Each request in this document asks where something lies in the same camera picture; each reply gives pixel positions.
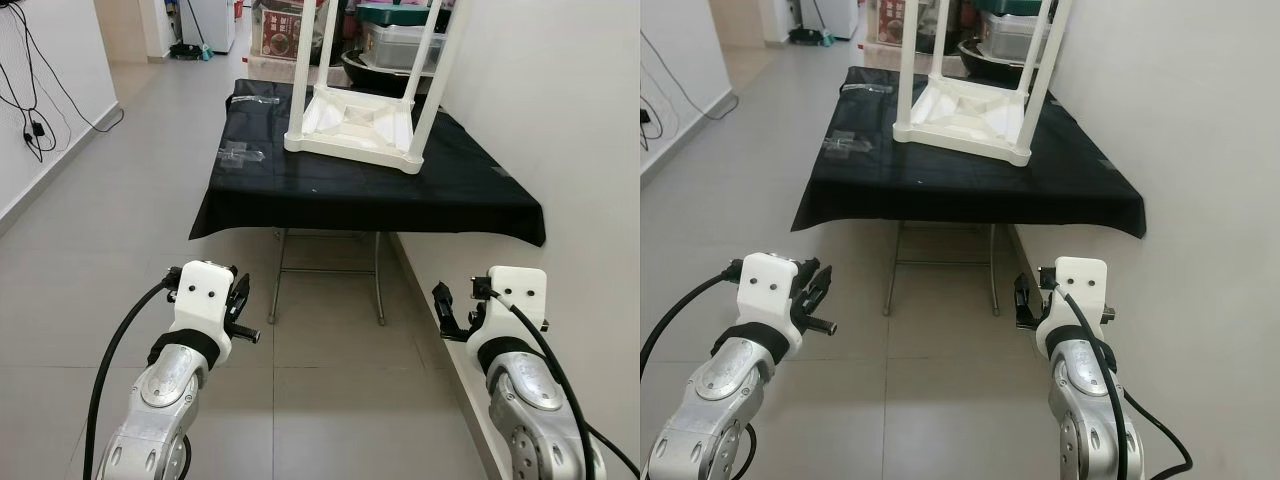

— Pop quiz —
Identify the white plastic table top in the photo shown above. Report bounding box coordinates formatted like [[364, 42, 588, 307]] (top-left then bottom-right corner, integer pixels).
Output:
[[283, 85, 426, 176], [892, 75, 1033, 166]]

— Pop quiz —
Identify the black tablecloth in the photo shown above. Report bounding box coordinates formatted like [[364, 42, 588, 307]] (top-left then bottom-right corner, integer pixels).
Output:
[[190, 78, 548, 248], [790, 65, 1148, 239]]

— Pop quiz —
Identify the clear tape cross patch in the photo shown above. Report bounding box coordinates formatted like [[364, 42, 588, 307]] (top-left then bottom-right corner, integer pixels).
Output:
[[218, 140, 266, 171], [825, 130, 873, 161]]

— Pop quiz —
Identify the clear plastic storage box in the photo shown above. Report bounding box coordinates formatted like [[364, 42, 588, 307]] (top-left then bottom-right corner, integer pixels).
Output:
[[362, 22, 446, 73], [985, 12, 1051, 63]]

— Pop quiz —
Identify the white refrigerator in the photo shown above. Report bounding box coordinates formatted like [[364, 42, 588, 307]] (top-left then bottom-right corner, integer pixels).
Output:
[[805, 0, 859, 41], [190, 0, 239, 53]]

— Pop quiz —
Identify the red printed box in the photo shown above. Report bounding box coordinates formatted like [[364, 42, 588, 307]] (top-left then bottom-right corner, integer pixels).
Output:
[[865, 0, 906, 46], [260, 5, 323, 59]]

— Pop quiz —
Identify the black bag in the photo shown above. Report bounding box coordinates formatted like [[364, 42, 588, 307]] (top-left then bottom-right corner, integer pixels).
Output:
[[322, 0, 363, 66], [925, 0, 976, 56]]

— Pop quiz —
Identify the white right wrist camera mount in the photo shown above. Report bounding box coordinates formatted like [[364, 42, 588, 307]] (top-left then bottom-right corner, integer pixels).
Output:
[[1035, 257, 1109, 336], [470, 266, 548, 346]]

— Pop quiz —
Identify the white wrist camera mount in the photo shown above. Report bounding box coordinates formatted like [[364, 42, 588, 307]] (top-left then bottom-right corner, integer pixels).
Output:
[[172, 262, 241, 361], [738, 253, 806, 351], [1035, 257, 1109, 336], [470, 266, 548, 346]]

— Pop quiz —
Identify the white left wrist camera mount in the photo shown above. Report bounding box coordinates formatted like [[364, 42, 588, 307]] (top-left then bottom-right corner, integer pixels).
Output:
[[738, 253, 806, 351], [172, 262, 241, 361]]

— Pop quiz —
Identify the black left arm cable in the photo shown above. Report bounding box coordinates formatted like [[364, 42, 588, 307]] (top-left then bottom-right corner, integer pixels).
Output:
[[640, 262, 746, 381], [83, 268, 183, 480]]

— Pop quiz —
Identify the black wall cable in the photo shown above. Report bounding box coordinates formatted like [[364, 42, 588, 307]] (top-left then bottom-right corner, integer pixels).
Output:
[[640, 30, 739, 151], [0, 5, 126, 163]]

